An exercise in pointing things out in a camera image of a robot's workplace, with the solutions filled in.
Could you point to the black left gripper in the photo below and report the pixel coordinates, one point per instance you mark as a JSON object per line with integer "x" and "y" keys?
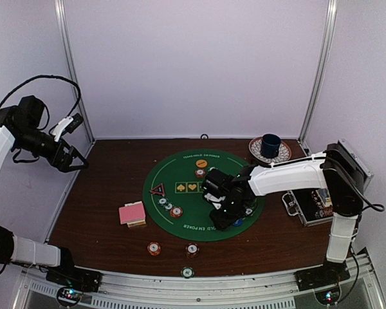
{"x": 63, "y": 163}

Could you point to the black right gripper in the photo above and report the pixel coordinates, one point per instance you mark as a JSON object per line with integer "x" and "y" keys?
{"x": 221, "y": 223}

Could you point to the red 5 chip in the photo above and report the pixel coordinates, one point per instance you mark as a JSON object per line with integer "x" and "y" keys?
{"x": 200, "y": 173}
{"x": 176, "y": 212}

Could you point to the brown 100 chip stack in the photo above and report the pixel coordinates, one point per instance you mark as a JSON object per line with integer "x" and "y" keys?
{"x": 192, "y": 250}

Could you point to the green 20 chip stack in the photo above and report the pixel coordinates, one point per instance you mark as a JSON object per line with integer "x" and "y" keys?
{"x": 187, "y": 272}

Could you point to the red backed card deck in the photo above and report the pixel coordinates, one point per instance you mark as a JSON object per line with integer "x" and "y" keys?
{"x": 131, "y": 213}

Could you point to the red chip stack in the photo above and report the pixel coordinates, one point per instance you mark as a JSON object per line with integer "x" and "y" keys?
{"x": 154, "y": 248}

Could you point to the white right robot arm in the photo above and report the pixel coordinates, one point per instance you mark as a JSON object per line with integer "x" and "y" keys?
{"x": 326, "y": 185}

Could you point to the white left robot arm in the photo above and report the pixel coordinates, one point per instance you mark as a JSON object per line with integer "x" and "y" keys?
{"x": 19, "y": 131}

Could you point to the blue small blind button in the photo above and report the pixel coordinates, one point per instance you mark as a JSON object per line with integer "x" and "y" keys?
{"x": 238, "y": 222}

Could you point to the orange big blind button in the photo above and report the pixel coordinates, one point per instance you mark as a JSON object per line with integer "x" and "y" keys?
{"x": 201, "y": 164}

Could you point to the round green poker mat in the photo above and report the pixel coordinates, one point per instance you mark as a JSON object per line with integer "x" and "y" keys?
{"x": 183, "y": 189}

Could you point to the black red triangular dealer button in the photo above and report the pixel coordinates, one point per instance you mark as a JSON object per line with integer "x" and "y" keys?
{"x": 158, "y": 190}

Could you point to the dark blue mug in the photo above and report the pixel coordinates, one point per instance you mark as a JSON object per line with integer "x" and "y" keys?
{"x": 270, "y": 145}

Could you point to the patterned saucer plate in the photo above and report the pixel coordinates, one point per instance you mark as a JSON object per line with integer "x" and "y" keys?
{"x": 255, "y": 150}

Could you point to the aluminium poker chip case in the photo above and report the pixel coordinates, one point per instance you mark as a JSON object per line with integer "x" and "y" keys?
{"x": 314, "y": 206}

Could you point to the playing card box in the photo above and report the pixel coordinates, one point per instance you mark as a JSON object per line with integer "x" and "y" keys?
{"x": 136, "y": 222}

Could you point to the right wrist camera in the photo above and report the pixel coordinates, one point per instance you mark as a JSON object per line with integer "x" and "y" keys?
{"x": 216, "y": 186}

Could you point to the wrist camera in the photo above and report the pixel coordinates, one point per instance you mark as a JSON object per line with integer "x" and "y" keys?
{"x": 66, "y": 125}
{"x": 216, "y": 186}

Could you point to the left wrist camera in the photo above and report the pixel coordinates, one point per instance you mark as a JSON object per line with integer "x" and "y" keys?
{"x": 66, "y": 125}

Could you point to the aluminium table front rail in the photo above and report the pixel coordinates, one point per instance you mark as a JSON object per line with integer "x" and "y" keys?
{"x": 269, "y": 290}

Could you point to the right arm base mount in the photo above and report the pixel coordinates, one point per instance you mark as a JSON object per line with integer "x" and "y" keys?
{"x": 324, "y": 280}

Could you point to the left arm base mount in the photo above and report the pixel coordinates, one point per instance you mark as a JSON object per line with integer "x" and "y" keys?
{"x": 74, "y": 281}

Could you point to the left aluminium frame post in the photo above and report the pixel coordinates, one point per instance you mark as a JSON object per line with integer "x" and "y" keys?
{"x": 72, "y": 73}

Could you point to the aluminium frame post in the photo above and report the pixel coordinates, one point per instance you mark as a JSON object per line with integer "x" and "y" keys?
{"x": 72, "y": 73}
{"x": 325, "y": 49}

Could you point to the right aluminium frame post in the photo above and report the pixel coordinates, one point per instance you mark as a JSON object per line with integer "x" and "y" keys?
{"x": 325, "y": 49}

